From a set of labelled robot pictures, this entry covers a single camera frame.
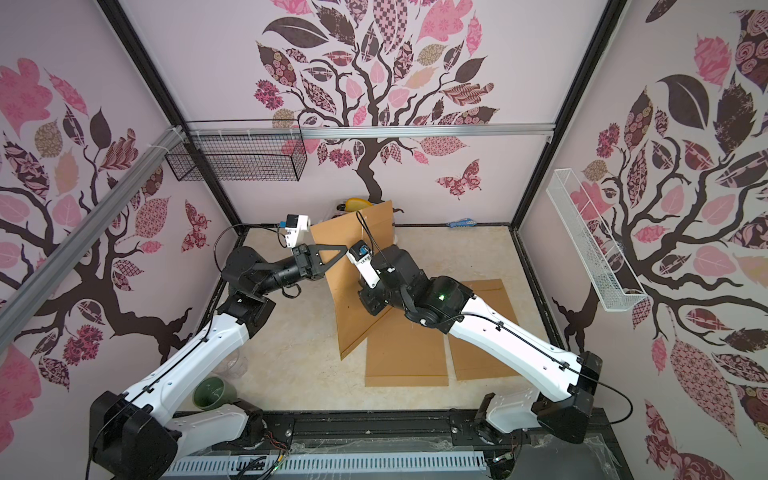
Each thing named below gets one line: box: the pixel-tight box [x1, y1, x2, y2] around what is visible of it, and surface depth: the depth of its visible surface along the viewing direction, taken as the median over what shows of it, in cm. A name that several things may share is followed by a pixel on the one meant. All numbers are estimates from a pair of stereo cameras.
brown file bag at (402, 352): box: [366, 305, 449, 387], surface depth 85 cm
